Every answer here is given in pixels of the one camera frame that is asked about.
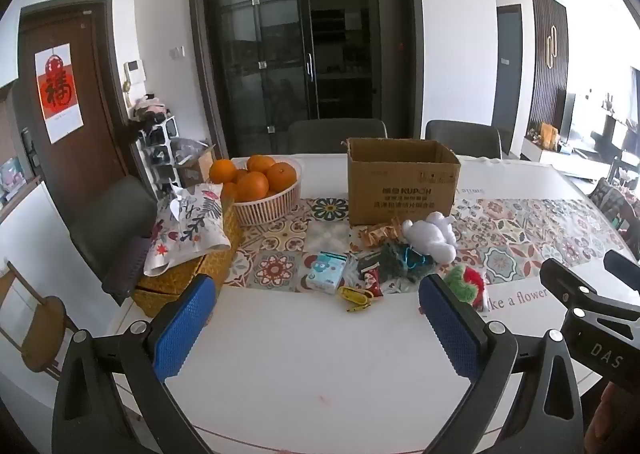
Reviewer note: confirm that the white low cabinet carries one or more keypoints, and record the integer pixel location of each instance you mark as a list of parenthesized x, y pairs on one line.
[(545, 154)]

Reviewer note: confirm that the dark slatted wall panel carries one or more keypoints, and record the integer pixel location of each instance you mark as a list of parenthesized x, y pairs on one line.
[(547, 64)]

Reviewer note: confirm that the black television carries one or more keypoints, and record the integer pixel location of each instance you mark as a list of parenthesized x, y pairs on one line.
[(567, 117)]

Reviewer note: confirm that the blue white tissue pack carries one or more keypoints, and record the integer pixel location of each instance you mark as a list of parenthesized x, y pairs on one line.
[(326, 273)]

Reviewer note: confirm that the teal plastic clip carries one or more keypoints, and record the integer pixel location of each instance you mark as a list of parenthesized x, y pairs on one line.
[(419, 258)]

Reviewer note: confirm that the tile-patterned white tablecloth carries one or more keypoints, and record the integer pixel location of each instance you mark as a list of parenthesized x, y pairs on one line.
[(310, 374)]

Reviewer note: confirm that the brown wooden door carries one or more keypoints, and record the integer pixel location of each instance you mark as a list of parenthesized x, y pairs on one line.
[(95, 99)]

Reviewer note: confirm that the dark glass sliding door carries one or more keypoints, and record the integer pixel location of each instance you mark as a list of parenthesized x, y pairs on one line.
[(280, 49)]

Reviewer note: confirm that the grey dining chair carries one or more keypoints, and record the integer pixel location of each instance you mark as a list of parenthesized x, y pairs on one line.
[(336, 136), (462, 138), (112, 219)]

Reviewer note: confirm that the white light switch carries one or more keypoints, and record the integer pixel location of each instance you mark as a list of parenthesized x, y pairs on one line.
[(177, 52)]

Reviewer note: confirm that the white intercom panel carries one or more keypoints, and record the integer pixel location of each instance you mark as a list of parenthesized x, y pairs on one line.
[(135, 71)]

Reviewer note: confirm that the brown cardboard box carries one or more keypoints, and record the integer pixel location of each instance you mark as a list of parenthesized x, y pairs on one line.
[(400, 194)]

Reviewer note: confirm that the white slatted fruit basket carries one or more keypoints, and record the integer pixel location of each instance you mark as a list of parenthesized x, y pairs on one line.
[(272, 206)]

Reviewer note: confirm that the small open cardboard box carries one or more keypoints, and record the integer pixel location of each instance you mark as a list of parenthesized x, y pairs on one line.
[(192, 164)]

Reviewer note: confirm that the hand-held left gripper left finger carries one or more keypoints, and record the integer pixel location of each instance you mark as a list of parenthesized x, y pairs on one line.
[(184, 329)]

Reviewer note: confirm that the white plush toy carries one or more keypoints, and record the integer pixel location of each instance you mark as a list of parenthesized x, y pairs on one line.
[(432, 236)]

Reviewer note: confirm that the orange paper bag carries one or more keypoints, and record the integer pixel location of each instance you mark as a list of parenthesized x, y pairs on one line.
[(550, 135)]

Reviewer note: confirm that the yellow woven basket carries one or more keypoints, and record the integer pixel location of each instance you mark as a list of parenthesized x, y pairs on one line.
[(220, 259)]

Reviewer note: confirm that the dark grey room door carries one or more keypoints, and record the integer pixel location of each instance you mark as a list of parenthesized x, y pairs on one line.
[(507, 69)]

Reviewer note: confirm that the black door lock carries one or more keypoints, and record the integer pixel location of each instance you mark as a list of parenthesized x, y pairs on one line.
[(30, 152)]

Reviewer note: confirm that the white cube shelf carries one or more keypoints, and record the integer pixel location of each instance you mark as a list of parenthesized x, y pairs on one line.
[(160, 154)]

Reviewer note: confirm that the red and white wall calendar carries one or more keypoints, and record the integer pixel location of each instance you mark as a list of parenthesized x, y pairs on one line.
[(59, 94)]

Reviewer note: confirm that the dark wooden chair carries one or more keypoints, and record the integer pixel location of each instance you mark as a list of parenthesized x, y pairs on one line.
[(612, 206)]

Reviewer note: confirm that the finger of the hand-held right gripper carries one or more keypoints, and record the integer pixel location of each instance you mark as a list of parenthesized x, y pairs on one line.
[(590, 291), (624, 264)]

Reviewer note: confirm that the gold foil wrapper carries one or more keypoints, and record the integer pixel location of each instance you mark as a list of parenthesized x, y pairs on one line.
[(382, 233)]

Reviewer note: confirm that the snack bar packet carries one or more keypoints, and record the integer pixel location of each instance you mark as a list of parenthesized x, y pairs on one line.
[(371, 276)]

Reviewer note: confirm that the dark green tinsel bundle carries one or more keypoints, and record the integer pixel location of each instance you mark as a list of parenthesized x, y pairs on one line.
[(395, 264)]

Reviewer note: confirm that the red green fuzzy pouch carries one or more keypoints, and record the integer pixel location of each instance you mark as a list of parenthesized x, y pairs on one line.
[(465, 284)]

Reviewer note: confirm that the pile of pink clothes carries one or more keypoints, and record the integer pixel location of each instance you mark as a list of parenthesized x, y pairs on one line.
[(149, 108)]

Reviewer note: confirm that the pile of oranges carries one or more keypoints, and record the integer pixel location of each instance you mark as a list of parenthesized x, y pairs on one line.
[(252, 184)]

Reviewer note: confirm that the yellow clip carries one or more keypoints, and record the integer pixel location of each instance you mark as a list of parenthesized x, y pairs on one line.
[(356, 298)]

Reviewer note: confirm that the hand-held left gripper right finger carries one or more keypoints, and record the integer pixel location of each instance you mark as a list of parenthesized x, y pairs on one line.
[(450, 329)]

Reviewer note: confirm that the round wooden stool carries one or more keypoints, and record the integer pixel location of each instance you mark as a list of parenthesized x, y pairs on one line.
[(40, 329)]

